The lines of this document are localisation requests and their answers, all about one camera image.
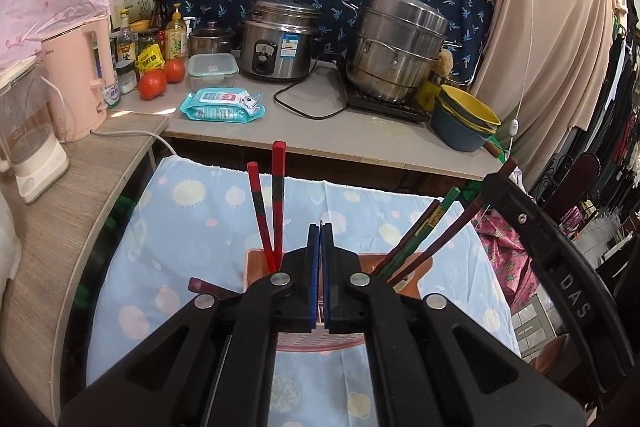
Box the blue bowl yellow inside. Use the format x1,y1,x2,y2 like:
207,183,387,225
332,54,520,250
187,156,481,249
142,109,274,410
440,84,502,126
436,96,499,131
430,102,495,153

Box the small steel pot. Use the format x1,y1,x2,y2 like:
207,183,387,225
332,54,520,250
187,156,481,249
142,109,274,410
188,21,235,56

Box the yellow seasoning packet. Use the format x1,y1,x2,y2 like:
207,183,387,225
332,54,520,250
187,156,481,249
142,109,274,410
137,44,166,73

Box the steel steamer pot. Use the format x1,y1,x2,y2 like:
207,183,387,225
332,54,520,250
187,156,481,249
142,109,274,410
345,0,450,104

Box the pink electric kettle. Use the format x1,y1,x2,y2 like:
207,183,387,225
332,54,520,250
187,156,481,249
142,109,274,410
40,17,118,142

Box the white kettle power cable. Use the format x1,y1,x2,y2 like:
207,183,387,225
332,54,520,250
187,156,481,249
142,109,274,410
90,128,182,158

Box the white cable with switch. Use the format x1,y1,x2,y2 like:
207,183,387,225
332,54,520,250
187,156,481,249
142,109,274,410
504,0,537,144

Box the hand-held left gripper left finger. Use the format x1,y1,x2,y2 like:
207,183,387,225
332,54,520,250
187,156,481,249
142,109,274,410
57,222,324,427

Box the wooden kitchen counter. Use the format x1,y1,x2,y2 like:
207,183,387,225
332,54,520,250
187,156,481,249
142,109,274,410
107,54,507,182

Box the blue wet wipes pack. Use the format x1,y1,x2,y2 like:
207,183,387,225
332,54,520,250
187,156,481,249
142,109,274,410
180,88,266,124

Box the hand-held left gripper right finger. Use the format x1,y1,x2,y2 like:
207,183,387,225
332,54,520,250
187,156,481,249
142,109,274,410
322,222,587,427

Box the clear container green lid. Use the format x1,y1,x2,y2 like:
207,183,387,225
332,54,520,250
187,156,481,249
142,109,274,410
187,53,239,90

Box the black power cable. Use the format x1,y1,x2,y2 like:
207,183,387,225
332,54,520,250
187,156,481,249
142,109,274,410
272,61,352,121

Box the white paper carton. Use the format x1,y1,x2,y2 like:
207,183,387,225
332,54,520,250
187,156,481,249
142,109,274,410
108,0,154,28

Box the small white jar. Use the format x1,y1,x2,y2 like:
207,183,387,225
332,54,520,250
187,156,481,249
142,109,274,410
115,61,139,96

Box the blue printed blanket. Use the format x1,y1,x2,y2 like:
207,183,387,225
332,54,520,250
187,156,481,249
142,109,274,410
87,156,521,427

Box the labelled vinegar bottle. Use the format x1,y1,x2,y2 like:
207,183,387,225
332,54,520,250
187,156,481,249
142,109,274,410
116,9,137,68

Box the dark wooden chair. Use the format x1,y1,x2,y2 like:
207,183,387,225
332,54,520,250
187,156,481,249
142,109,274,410
539,152,602,234

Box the beige hanging cloth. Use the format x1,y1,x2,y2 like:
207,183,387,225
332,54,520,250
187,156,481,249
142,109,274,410
450,0,623,185

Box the glass jar dark contents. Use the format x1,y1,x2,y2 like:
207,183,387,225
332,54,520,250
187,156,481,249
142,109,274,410
136,29,161,52

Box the wooden side shelf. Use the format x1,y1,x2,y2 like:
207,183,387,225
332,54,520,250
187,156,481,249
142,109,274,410
0,112,172,410

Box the loofah sponge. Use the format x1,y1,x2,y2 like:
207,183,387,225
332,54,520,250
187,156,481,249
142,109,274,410
434,49,455,78

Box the black induction cooker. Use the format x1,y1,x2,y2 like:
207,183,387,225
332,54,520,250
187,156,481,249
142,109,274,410
344,84,434,124

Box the white kitchen appliance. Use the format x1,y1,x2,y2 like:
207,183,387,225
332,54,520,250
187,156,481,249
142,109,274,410
0,59,70,204

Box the pink plastic utensil holder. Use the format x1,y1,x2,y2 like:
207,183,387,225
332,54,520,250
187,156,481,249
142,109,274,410
244,248,437,349

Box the pink floral cloth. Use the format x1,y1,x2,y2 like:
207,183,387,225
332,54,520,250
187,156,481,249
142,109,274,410
476,208,540,309

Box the red chopstick black pattern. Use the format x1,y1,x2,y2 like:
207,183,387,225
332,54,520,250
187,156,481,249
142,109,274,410
270,141,287,258
247,162,277,270

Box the row of hanging clothes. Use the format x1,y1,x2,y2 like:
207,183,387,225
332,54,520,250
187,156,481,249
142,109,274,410
530,0,640,260

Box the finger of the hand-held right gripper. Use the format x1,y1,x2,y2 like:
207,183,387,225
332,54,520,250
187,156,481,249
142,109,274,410
481,171,562,259

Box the red tomato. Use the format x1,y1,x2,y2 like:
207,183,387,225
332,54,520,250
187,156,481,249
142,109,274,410
138,70,168,100
163,59,186,84

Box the steel rice cooker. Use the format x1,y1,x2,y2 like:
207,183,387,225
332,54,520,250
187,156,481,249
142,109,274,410
237,0,325,82

